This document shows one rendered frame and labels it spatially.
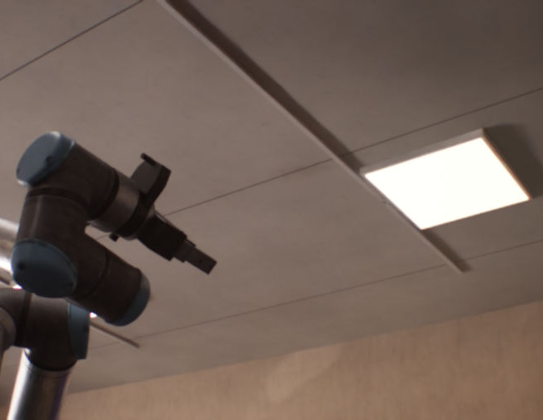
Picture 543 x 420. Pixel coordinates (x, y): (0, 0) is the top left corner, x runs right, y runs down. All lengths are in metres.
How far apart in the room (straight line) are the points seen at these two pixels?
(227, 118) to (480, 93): 1.04
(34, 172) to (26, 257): 0.12
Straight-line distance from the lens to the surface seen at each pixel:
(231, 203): 4.07
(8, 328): 1.61
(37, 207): 1.12
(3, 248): 1.37
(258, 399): 5.94
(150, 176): 1.24
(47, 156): 1.14
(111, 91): 3.43
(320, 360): 5.73
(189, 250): 1.26
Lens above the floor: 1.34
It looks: 30 degrees up
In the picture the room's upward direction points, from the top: 4 degrees clockwise
